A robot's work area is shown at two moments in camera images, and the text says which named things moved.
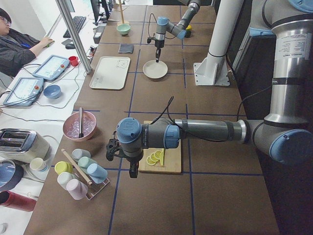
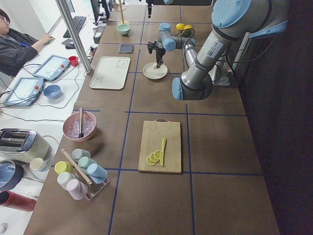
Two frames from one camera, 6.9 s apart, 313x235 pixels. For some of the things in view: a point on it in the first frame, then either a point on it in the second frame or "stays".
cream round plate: [154, 69] stays
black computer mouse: [70, 46] stays
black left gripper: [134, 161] → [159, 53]
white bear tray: [111, 73] stays
